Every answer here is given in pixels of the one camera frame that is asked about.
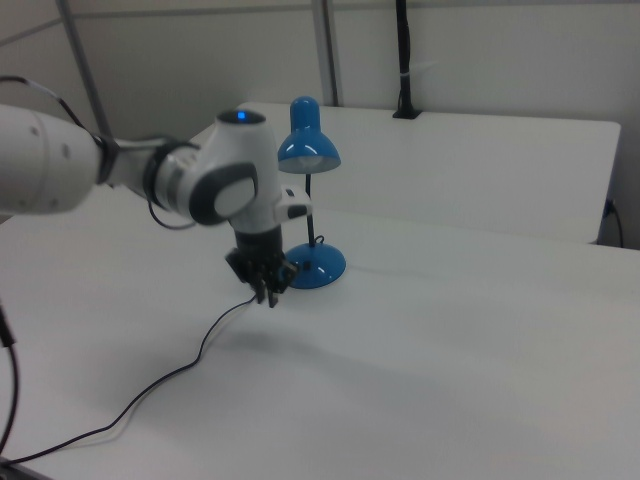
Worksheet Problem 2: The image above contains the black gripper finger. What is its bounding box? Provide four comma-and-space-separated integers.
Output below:
224, 251, 267, 305
266, 258, 300, 309

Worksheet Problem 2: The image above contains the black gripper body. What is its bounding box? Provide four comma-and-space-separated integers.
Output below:
230, 227, 289, 287

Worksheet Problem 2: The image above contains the blue desk lamp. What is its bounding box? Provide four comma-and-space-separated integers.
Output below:
276, 96, 347, 291

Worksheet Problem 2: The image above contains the white background table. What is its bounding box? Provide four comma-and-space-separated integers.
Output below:
189, 102, 623, 247

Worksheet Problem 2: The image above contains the black clamped pole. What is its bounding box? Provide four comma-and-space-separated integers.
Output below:
392, 0, 423, 120

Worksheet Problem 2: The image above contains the black lamp power cord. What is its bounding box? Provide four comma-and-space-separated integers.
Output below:
0, 294, 259, 466

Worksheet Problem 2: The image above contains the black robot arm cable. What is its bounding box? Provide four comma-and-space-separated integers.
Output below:
0, 75, 200, 232

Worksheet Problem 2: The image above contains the black hanging cable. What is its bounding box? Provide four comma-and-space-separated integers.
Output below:
0, 294, 21, 459

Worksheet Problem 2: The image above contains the black cable at table side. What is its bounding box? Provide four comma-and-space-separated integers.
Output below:
604, 198, 627, 248

